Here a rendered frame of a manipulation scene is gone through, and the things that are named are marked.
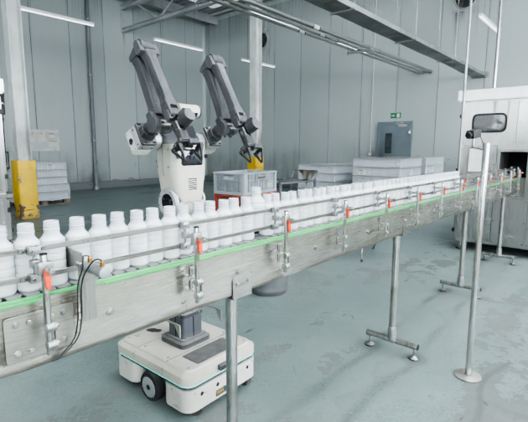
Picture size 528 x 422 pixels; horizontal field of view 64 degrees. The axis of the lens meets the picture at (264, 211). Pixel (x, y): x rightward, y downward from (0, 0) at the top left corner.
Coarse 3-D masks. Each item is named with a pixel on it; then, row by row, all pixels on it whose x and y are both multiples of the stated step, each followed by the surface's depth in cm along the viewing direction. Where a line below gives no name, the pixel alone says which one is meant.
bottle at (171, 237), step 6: (168, 210) 132; (174, 210) 133; (168, 216) 132; (174, 216) 133; (168, 222) 131; (174, 222) 132; (174, 228) 132; (168, 234) 132; (174, 234) 132; (168, 240) 132; (174, 240) 133; (168, 252) 132; (174, 252) 133; (168, 258) 133; (174, 258) 134
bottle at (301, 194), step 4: (300, 192) 185; (304, 192) 185; (300, 196) 185; (304, 196) 186; (300, 200) 185; (304, 200) 185; (300, 208) 185; (304, 208) 185; (300, 212) 185; (304, 212) 185; (300, 216) 185; (304, 216) 186; (300, 224) 186; (304, 224) 186
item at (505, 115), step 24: (480, 96) 532; (504, 96) 516; (480, 120) 538; (504, 120) 521; (480, 144) 543; (504, 144) 526; (456, 168) 565; (504, 168) 549; (456, 216) 571; (504, 240) 536
